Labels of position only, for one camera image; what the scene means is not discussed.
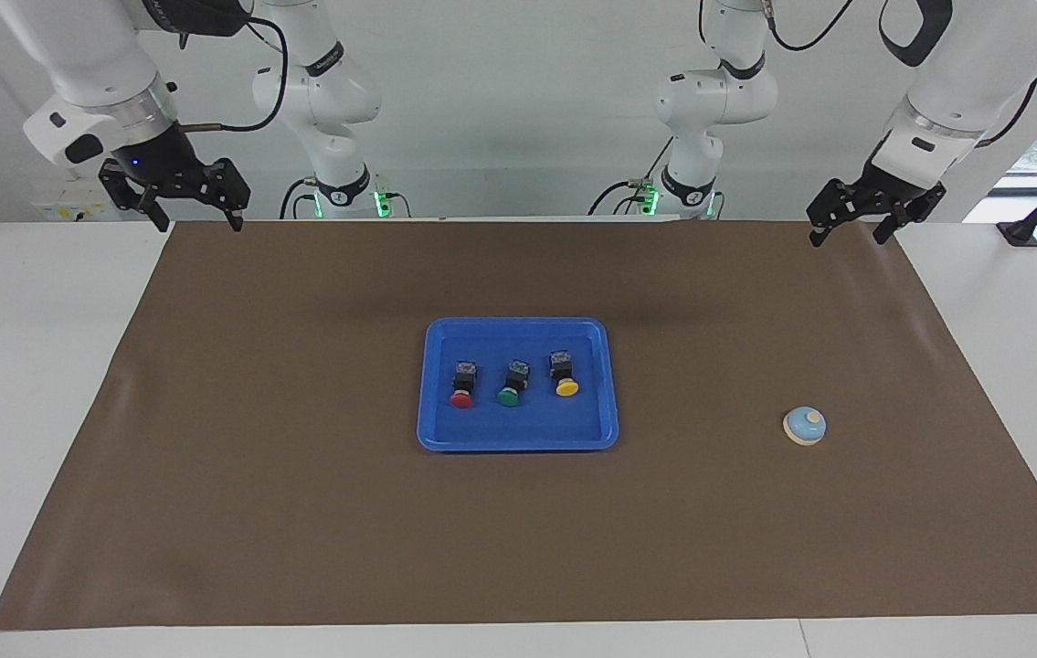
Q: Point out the red push button switch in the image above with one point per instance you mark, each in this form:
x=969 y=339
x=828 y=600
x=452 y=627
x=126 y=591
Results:
x=461 y=398

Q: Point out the light blue call bell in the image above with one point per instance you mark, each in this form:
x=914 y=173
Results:
x=804 y=428

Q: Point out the green push button switch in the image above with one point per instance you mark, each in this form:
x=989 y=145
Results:
x=508 y=397

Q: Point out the blue plastic tray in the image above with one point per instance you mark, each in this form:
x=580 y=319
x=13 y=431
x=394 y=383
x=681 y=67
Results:
x=518 y=425

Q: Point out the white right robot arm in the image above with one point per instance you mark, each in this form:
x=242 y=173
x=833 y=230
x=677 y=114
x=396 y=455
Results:
x=89 y=55

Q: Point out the white wall outlet box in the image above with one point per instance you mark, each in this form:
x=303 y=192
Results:
x=70 y=208

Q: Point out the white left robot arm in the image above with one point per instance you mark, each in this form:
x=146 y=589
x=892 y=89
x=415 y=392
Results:
x=984 y=73

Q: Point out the brown table mat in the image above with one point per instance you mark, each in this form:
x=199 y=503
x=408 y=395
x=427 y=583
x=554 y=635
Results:
x=518 y=530

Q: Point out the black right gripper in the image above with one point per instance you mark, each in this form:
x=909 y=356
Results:
x=166 y=169

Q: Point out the yellow push button switch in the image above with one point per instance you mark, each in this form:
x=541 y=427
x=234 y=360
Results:
x=566 y=387

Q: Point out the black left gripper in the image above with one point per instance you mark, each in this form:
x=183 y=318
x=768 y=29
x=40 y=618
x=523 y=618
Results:
x=876 y=196

